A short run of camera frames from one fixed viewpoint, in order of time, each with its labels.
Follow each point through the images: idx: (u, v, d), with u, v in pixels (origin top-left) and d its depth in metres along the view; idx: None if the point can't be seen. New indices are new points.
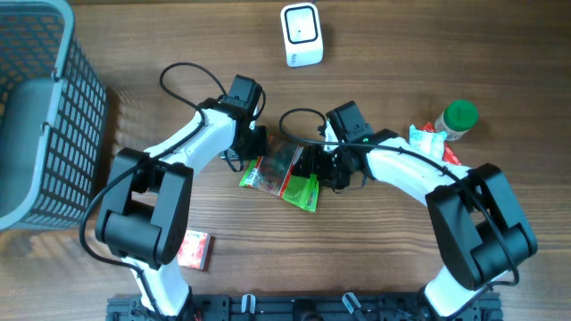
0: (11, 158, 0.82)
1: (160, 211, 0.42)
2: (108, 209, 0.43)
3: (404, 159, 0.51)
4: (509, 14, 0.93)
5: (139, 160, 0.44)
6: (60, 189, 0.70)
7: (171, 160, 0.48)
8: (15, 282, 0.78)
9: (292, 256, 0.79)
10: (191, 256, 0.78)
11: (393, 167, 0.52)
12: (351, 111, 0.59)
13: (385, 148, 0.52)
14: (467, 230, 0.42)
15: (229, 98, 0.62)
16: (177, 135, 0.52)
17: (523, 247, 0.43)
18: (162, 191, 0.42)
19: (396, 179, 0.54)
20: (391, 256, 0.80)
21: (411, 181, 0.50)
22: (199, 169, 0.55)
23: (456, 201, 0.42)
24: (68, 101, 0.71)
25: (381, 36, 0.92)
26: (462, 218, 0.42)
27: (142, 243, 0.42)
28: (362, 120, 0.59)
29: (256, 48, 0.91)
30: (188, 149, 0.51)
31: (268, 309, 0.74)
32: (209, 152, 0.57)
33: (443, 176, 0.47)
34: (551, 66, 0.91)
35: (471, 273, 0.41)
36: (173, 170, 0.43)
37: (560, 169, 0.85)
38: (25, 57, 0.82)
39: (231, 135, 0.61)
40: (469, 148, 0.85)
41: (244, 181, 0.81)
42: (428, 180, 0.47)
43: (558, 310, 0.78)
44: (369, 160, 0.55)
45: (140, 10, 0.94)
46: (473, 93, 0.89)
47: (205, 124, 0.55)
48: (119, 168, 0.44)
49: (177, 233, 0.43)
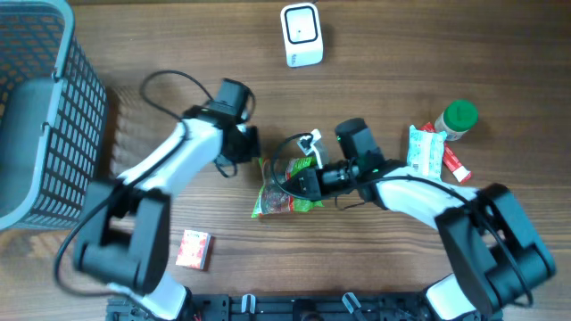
0: (11, 158, 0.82)
1: (136, 236, 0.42)
2: (83, 241, 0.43)
3: (412, 185, 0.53)
4: (509, 13, 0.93)
5: (113, 190, 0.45)
6: (60, 189, 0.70)
7: (149, 182, 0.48)
8: (16, 281, 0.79)
9: (292, 256, 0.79)
10: (191, 256, 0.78)
11: (401, 195, 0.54)
12: (364, 135, 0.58)
13: (393, 177, 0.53)
14: (481, 250, 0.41)
15: (217, 102, 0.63)
16: (156, 155, 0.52)
17: (540, 269, 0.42)
18: (141, 217, 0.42)
19: (409, 208, 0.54)
20: (391, 256, 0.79)
21: (419, 208, 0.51)
22: (181, 188, 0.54)
23: (467, 222, 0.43)
24: (68, 101, 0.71)
25: (381, 36, 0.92)
26: (472, 238, 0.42)
27: (120, 270, 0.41)
28: (373, 144, 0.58)
29: (256, 48, 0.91)
30: (168, 169, 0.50)
31: (268, 309, 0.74)
32: (192, 168, 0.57)
33: (451, 198, 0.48)
34: (551, 66, 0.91)
35: (489, 298, 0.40)
36: (148, 198, 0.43)
37: (559, 169, 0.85)
38: (25, 57, 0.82)
39: (217, 144, 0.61)
40: (468, 148, 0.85)
41: (255, 212, 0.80)
42: (436, 203, 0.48)
43: (558, 310, 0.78)
44: (381, 195, 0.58)
45: (140, 10, 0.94)
46: (473, 93, 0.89)
47: (187, 137, 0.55)
48: (95, 199, 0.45)
49: (159, 260, 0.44)
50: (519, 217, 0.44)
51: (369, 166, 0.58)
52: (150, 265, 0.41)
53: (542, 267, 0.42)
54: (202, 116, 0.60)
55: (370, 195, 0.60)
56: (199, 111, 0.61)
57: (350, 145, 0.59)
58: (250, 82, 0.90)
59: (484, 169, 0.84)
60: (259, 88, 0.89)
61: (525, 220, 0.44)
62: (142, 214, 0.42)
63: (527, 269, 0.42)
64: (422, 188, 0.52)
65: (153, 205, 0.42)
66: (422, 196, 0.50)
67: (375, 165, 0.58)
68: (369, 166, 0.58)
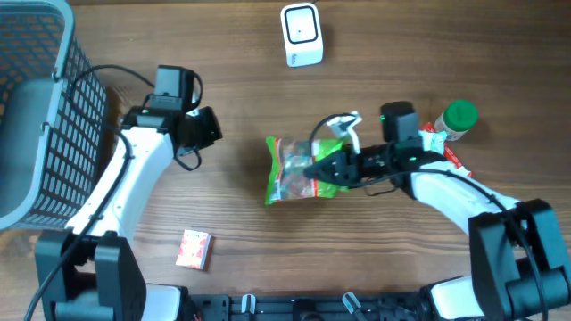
0: (11, 158, 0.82)
1: (103, 287, 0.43)
2: (51, 300, 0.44)
3: (450, 182, 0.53)
4: (508, 14, 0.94)
5: (63, 245, 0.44)
6: (60, 190, 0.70)
7: (98, 227, 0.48)
8: (15, 281, 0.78)
9: (292, 255, 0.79)
10: (191, 256, 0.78)
11: (434, 189, 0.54)
12: (409, 120, 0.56)
13: (434, 171, 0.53)
14: (506, 259, 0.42)
15: (159, 95, 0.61)
16: (103, 187, 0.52)
17: (560, 290, 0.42)
18: (100, 274, 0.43)
19: (438, 201, 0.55)
20: (391, 256, 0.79)
21: (452, 205, 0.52)
22: (136, 213, 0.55)
23: (500, 231, 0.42)
24: (68, 101, 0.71)
25: (381, 36, 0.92)
26: (501, 246, 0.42)
27: (99, 316, 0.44)
28: (417, 132, 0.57)
29: (256, 48, 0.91)
30: (117, 204, 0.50)
31: (268, 309, 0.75)
32: (145, 186, 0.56)
33: (490, 203, 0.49)
34: (550, 66, 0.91)
35: (502, 307, 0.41)
36: (103, 245, 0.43)
37: (559, 169, 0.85)
38: (25, 57, 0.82)
39: (170, 148, 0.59)
40: (468, 148, 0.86)
41: (271, 200, 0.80)
42: (474, 206, 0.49)
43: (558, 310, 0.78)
44: (414, 185, 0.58)
45: (140, 10, 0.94)
46: (472, 93, 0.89)
47: (129, 157, 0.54)
48: (45, 259, 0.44)
49: (135, 296, 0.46)
50: (554, 234, 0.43)
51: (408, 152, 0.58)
52: (124, 308, 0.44)
53: (562, 290, 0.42)
54: (145, 117, 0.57)
55: (402, 183, 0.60)
56: (142, 111, 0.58)
57: (392, 128, 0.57)
58: (250, 81, 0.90)
59: (484, 169, 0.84)
60: (259, 88, 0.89)
61: (559, 238, 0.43)
62: (100, 270, 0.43)
63: (548, 288, 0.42)
64: (459, 186, 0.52)
65: (111, 251, 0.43)
66: (459, 194, 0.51)
67: (413, 152, 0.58)
68: (406, 153, 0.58)
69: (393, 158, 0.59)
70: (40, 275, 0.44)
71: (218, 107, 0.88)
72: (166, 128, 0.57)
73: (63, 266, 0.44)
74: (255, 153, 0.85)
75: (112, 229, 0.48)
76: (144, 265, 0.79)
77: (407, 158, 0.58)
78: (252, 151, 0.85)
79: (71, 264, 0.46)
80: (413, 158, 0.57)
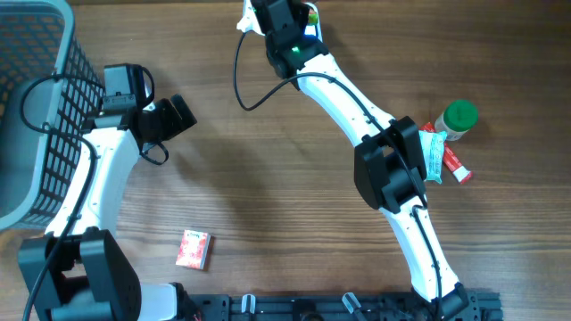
0: (12, 158, 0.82)
1: (95, 286, 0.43)
2: (45, 308, 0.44)
3: (336, 94, 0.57)
4: (507, 15, 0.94)
5: (46, 245, 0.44)
6: (59, 189, 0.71)
7: (78, 227, 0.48)
8: (15, 282, 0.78)
9: (291, 256, 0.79)
10: (191, 256, 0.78)
11: (320, 94, 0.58)
12: (281, 9, 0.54)
13: (320, 74, 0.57)
14: (377, 168, 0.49)
15: (109, 95, 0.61)
16: (75, 185, 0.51)
17: (402, 181, 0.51)
18: (89, 271, 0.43)
19: (324, 105, 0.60)
20: (391, 256, 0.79)
21: (338, 116, 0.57)
22: (116, 211, 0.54)
23: (378, 151, 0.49)
24: (68, 102, 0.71)
25: (381, 36, 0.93)
26: (377, 161, 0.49)
27: (97, 314, 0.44)
28: (290, 19, 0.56)
29: (256, 49, 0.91)
30: (92, 201, 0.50)
31: (268, 309, 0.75)
32: (119, 183, 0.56)
33: (370, 125, 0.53)
34: (550, 66, 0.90)
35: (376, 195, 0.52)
36: (86, 239, 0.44)
37: (560, 169, 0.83)
38: (25, 57, 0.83)
39: (134, 144, 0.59)
40: (469, 148, 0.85)
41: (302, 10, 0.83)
42: (355, 124, 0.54)
43: (558, 310, 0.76)
44: (303, 87, 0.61)
45: (142, 11, 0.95)
46: (473, 92, 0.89)
47: (95, 156, 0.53)
48: (31, 266, 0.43)
49: (129, 289, 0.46)
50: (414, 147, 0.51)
51: (285, 41, 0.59)
52: (120, 301, 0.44)
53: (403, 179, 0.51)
54: (102, 119, 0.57)
55: (285, 71, 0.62)
56: (98, 115, 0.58)
57: (267, 19, 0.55)
58: (249, 81, 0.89)
59: (484, 168, 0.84)
60: (258, 88, 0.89)
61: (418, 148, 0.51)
62: (88, 266, 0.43)
63: (394, 178, 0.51)
64: (340, 92, 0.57)
65: (95, 246, 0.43)
66: (344, 111, 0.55)
67: None
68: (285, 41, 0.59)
69: (272, 50, 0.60)
70: (29, 283, 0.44)
71: (218, 108, 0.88)
72: (126, 124, 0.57)
73: (51, 269, 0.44)
74: (255, 153, 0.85)
75: (94, 225, 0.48)
76: (144, 265, 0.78)
77: (288, 47, 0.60)
78: (252, 151, 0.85)
79: (60, 267, 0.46)
80: (294, 48, 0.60)
